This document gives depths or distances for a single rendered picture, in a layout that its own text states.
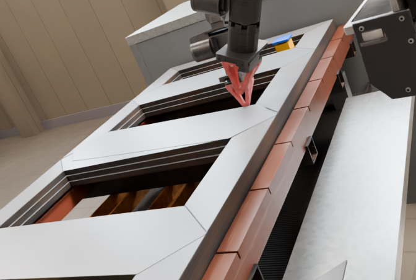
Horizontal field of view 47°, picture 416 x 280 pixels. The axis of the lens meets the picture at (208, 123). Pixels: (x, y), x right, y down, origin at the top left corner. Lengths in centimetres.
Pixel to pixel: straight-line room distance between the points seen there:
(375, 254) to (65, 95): 539
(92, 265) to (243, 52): 46
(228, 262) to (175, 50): 149
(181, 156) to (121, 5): 387
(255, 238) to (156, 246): 17
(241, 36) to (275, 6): 106
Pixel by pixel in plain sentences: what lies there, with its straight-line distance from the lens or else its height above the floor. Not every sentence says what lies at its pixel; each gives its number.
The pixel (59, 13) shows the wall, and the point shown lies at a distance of 559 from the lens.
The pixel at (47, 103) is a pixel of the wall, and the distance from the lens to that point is 639.
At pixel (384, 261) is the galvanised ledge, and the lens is 92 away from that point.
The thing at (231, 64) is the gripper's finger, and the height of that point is 106.
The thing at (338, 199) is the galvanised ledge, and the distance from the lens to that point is 110.
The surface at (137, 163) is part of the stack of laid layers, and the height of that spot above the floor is 84.
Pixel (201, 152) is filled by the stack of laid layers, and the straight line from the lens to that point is 116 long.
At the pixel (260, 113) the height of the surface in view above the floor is 86.
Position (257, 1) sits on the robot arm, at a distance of 87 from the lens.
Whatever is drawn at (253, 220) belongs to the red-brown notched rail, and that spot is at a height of 82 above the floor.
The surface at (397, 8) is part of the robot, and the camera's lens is 93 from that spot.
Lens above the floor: 127
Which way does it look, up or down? 19 degrees down
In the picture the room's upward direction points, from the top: 24 degrees counter-clockwise
